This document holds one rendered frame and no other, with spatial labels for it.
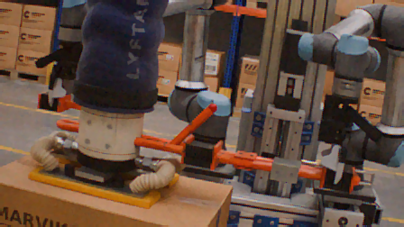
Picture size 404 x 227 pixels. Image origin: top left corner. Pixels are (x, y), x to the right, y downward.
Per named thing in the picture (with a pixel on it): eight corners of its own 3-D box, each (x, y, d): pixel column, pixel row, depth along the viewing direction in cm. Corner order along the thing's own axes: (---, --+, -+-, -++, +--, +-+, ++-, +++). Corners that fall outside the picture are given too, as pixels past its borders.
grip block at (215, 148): (179, 165, 147) (182, 141, 146) (188, 156, 156) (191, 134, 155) (213, 171, 145) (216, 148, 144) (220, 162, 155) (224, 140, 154)
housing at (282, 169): (269, 179, 144) (271, 162, 144) (271, 172, 151) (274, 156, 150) (296, 185, 143) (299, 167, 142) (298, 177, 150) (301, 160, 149)
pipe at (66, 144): (31, 164, 148) (32, 143, 147) (69, 145, 172) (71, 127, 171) (152, 194, 142) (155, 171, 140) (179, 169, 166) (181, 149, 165)
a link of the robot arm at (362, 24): (359, -5, 188) (296, 29, 152) (389, 1, 183) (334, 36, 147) (357, 28, 193) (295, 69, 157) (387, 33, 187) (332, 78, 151)
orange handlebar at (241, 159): (20, 123, 157) (21, 111, 156) (64, 107, 186) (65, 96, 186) (358, 191, 140) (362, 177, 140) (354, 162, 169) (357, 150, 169)
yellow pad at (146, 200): (27, 179, 147) (28, 161, 146) (43, 170, 156) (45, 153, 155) (149, 210, 140) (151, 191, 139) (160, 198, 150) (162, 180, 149)
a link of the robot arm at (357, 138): (339, 149, 208) (346, 113, 205) (372, 159, 200) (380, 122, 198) (327, 155, 198) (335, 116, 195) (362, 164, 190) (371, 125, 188)
